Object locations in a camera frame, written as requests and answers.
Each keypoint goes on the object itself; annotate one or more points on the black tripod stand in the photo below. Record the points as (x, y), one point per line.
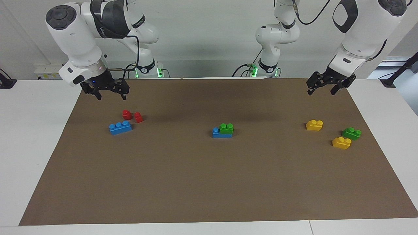
(396, 73)

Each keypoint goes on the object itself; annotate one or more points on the blue three-stud toy block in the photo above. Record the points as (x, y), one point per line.
(120, 128)
(216, 133)

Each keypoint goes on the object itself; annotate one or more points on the black clamp stand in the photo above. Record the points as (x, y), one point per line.
(6, 81)

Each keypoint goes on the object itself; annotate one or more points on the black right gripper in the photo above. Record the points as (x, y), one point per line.
(106, 84)

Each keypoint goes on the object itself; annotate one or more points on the small red toy block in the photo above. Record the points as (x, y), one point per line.
(138, 118)
(126, 115)

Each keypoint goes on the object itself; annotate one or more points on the white wall power strip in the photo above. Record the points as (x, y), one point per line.
(49, 72)

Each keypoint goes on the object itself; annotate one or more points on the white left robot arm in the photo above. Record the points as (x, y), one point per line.
(362, 32)

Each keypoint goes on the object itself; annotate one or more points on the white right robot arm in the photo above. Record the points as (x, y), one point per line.
(72, 36)

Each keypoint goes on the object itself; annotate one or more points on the brown paper table mat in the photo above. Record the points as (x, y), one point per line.
(196, 179)

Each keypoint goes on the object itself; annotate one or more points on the yellow two-stud toy block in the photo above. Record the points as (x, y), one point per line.
(341, 143)
(314, 126)

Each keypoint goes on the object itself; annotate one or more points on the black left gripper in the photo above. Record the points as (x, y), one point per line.
(329, 78)

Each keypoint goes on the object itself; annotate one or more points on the green two-stud toy block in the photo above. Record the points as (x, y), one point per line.
(226, 129)
(351, 134)

